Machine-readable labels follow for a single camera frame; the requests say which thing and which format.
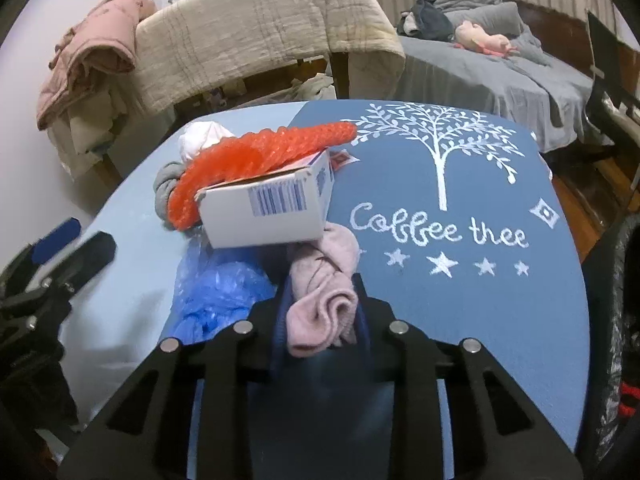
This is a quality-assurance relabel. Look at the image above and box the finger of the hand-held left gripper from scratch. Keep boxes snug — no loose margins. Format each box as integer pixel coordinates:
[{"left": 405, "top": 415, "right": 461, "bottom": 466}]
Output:
[
  {"left": 0, "top": 217, "right": 82, "bottom": 293},
  {"left": 35, "top": 231, "right": 117, "bottom": 307}
]

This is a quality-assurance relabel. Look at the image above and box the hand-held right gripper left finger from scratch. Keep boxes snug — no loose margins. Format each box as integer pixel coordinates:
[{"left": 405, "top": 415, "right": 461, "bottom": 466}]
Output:
[{"left": 57, "top": 280, "right": 303, "bottom": 480}]

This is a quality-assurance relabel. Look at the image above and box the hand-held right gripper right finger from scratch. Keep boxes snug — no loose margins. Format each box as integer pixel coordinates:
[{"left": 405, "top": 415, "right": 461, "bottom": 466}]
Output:
[{"left": 350, "top": 274, "right": 583, "bottom": 480}]

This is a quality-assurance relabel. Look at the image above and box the blue plastic bag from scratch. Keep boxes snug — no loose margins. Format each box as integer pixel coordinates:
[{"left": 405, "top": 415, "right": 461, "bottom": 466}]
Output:
[{"left": 172, "top": 245, "right": 278, "bottom": 346}]

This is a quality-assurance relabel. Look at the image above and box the pink sock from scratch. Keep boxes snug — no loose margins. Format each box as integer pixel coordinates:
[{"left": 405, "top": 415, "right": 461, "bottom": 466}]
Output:
[{"left": 286, "top": 223, "right": 361, "bottom": 359}]

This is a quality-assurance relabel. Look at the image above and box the grey sock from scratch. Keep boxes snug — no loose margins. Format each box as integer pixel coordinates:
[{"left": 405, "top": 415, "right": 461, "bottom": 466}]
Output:
[{"left": 152, "top": 161, "right": 188, "bottom": 231}]

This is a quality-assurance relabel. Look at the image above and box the white cardboard box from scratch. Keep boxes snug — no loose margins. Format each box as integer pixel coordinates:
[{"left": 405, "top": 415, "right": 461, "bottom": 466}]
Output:
[{"left": 194, "top": 147, "right": 335, "bottom": 250}]

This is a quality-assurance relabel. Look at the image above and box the white paper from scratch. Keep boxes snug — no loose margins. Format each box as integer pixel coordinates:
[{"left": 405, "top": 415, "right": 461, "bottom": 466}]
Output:
[{"left": 177, "top": 121, "right": 236, "bottom": 163}]

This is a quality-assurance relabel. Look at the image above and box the orange bubble wrap sheet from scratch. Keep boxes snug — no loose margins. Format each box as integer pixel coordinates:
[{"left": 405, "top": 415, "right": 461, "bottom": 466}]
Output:
[{"left": 167, "top": 122, "right": 358, "bottom": 231}]

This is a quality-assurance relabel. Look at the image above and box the bin with black liner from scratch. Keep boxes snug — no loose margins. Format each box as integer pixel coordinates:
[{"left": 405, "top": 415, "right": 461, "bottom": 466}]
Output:
[{"left": 580, "top": 210, "right": 640, "bottom": 480}]

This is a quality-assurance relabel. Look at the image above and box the blue tree print tablecloth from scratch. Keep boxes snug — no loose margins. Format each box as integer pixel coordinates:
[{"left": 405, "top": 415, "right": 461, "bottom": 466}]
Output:
[{"left": 57, "top": 100, "right": 593, "bottom": 480}]

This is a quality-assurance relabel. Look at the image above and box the cream draped sheet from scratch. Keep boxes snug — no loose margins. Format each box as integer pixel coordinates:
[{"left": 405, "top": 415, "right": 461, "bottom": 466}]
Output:
[{"left": 47, "top": 87, "right": 176, "bottom": 181}]

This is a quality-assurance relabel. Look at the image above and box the pink padded jacket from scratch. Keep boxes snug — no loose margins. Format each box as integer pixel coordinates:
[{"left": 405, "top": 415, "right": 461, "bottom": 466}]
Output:
[{"left": 36, "top": 0, "right": 158, "bottom": 131}]

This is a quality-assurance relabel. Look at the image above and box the white cloth clutter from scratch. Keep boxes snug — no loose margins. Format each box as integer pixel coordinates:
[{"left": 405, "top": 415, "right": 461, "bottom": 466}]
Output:
[{"left": 280, "top": 72, "right": 338, "bottom": 106}]

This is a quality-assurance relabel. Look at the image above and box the bed with grey sheet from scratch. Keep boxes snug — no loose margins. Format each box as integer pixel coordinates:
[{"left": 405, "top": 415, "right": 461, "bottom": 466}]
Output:
[{"left": 395, "top": 35, "right": 616, "bottom": 153}]

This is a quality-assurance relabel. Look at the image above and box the beige quilt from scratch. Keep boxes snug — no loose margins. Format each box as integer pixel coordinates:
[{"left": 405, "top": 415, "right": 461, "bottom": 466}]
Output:
[{"left": 135, "top": 0, "right": 406, "bottom": 116}]

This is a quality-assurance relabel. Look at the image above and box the pink plush toy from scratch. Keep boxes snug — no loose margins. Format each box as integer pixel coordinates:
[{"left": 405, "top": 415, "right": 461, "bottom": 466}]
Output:
[{"left": 454, "top": 20, "right": 521, "bottom": 58}]

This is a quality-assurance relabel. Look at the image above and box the dark clothes pile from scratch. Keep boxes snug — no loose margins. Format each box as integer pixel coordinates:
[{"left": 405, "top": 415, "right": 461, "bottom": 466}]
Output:
[{"left": 397, "top": 0, "right": 456, "bottom": 41}]

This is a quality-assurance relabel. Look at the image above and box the silver cushion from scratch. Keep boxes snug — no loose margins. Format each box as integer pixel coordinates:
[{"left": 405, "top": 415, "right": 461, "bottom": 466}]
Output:
[{"left": 600, "top": 92, "right": 640, "bottom": 123}]

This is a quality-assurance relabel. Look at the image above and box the grey duvet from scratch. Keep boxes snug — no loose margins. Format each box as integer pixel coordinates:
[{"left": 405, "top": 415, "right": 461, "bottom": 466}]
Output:
[{"left": 432, "top": 0, "right": 553, "bottom": 66}]

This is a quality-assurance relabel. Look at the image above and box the dark wooden headboard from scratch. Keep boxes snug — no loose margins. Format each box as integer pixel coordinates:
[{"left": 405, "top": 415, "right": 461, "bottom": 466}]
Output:
[{"left": 517, "top": 0, "right": 640, "bottom": 86}]

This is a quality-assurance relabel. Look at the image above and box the black office chair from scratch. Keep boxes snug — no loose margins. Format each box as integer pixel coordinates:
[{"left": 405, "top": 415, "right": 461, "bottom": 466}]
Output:
[{"left": 582, "top": 7, "right": 640, "bottom": 161}]

